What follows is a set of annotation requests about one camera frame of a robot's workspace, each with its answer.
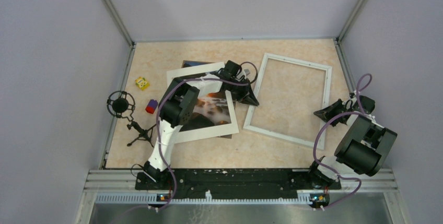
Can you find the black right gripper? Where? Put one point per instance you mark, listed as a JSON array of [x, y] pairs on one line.
[[325, 113]]

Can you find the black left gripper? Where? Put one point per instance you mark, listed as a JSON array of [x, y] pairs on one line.
[[246, 96]]

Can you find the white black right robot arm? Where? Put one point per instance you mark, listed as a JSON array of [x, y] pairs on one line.
[[364, 147]]

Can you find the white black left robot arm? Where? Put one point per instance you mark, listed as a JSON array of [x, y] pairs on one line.
[[177, 105]]

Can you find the white matted landscape photo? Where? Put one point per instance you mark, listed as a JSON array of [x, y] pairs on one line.
[[214, 125]]

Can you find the red purple small block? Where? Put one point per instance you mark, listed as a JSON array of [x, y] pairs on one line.
[[151, 106]]

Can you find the yellow small block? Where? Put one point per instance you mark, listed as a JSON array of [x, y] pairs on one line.
[[142, 83]]

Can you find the black microphone on tripod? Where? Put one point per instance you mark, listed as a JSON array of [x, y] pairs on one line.
[[121, 105]]

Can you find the white picture frame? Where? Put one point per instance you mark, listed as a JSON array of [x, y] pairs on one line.
[[326, 95]]

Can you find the brown frame backing board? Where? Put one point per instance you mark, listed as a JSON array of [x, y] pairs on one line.
[[188, 64]]

